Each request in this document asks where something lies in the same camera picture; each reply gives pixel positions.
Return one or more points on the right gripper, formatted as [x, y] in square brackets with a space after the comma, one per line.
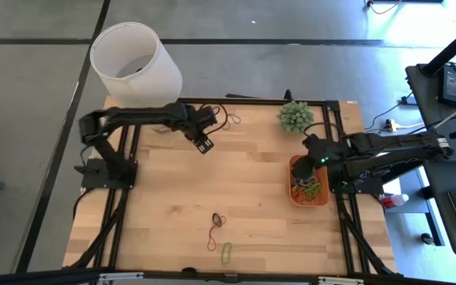
[323, 154]

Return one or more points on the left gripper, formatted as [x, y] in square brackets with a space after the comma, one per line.
[194, 122]

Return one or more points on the green rubber band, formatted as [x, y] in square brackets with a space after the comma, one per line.
[319, 186]
[226, 263]

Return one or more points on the black wide rubber band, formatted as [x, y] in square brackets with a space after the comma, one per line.
[213, 219]

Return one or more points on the red rubber band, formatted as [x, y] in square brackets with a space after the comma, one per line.
[211, 250]

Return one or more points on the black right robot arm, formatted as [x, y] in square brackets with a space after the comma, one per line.
[402, 146]

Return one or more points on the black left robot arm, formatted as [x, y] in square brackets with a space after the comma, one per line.
[141, 115]

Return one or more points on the dark teal rubber band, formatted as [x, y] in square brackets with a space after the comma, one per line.
[238, 116]

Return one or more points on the orange plastic bin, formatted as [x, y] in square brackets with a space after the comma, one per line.
[311, 204]

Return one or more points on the green plant in white pot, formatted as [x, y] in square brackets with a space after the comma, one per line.
[295, 116]

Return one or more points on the white power strip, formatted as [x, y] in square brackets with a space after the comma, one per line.
[390, 126]

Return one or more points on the white shade silver table lamp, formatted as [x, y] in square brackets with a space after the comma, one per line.
[133, 71]

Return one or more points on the clear bottle red cap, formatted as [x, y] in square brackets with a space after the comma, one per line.
[394, 201]

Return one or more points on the black power adapter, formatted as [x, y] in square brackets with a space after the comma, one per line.
[408, 100]

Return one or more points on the black desk top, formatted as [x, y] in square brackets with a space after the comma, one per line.
[422, 99]
[438, 206]

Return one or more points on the black caster wheel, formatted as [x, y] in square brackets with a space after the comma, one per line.
[426, 238]

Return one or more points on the black power supply box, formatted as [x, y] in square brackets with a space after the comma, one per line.
[451, 85]

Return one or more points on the black rig pole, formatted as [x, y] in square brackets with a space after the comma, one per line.
[449, 49]

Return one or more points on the black rig beam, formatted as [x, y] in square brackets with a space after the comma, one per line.
[54, 277]

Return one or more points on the black table frame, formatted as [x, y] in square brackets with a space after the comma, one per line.
[251, 101]

